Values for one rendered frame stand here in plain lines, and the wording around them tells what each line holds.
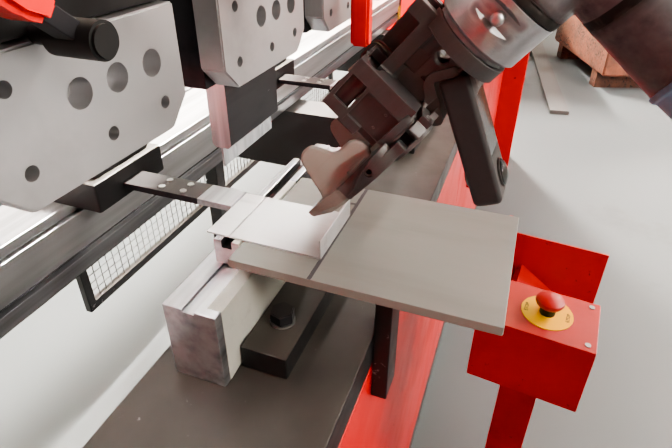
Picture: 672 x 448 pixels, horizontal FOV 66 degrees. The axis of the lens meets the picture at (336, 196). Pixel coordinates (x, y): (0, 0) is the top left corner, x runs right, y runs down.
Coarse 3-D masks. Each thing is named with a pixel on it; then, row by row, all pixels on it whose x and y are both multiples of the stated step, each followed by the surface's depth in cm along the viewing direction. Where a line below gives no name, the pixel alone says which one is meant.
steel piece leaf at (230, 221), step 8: (240, 200) 60; (248, 200) 60; (256, 200) 60; (232, 208) 59; (240, 208) 59; (248, 208) 59; (224, 216) 57; (232, 216) 57; (240, 216) 57; (216, 224) 56; (224, 224) 56; (232, 224) 56; (240, 224) 56; (208, 232) 55; (216, 232) 54; (224, 232) 54; (232, 232) 55
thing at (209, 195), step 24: (120, 168) 62; (144, 168) 66; (72, 192) 61; (96, 192) 59; (120, 192) 63; (144, 192) 62; (168, 192) 61; (192, 192) 61; (216, 192) 61; (240, 192) 61
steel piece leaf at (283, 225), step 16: (256, 208) 59; (272, 208) 59; (288, 208) 59; (304, 208) 59; (256, 224) 56; (272, 224) 56; (288, 224) 56; (304, 224) 56; (320, 224) 56; (336, 224) 54; (256, 240) 53; (272, 240) 53; (288, 240) 53; (304, 240) 53; (320, 240) 50; (320, 256) 51
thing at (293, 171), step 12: (288, 168) 67; (300, 168) 69; (276, 180) 65; (288, 180) 66; (264, 192) 62; (276, 192) 64; (216, 240) 54; (228, 240) 55; (216, 252) 55; (228, 252) 54
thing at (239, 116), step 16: (256, 80) 51; (272, 80) 55; (208, 96) 47; (224, 96) 47; (240, 96) 49; (256, 96) 52; (272, 96) 55; (224, 112) 47; (240, 112) 50; (256, 112) 53; (272, 112) 56; (224, 128) 48; (240, 128) 50; (256, 128) 55; (224, 144) 49; (240, 144) 52; (224, 160) 50
